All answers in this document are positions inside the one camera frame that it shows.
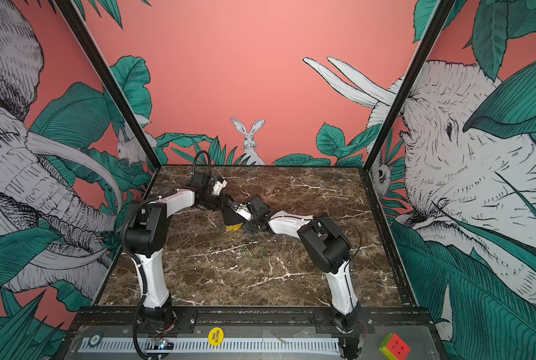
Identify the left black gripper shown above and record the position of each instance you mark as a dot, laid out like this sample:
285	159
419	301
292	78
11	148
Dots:
224	202

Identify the white slotted cable duct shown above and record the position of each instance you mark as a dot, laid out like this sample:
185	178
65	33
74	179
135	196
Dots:
326	346

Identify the colourful rubik cube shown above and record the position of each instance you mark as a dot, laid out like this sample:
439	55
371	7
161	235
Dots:
394	348

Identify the black mounting rail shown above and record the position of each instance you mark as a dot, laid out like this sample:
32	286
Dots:
321	318

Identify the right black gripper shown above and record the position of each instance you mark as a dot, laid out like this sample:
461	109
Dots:
250	226

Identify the yellow rectangular alarm clock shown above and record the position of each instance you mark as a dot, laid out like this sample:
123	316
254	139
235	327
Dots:
232	220

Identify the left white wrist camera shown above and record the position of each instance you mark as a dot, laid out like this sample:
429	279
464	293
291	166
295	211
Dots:
218	184

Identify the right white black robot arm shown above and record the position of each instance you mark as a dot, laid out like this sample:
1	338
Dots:
327	246

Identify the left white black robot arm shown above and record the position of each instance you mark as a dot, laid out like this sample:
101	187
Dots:
144	236

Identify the yellow round sticker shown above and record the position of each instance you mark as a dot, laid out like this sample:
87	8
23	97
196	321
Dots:
215	336

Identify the small green circuit board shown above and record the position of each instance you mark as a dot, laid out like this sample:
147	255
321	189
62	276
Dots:
161	345

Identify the black frame post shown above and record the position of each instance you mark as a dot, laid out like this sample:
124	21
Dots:
439	16
76	24

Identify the left black frame post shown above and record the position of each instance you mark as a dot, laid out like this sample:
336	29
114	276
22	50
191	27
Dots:
76	24

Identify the right black frame post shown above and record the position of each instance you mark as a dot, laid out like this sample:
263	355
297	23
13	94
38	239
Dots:
439	16

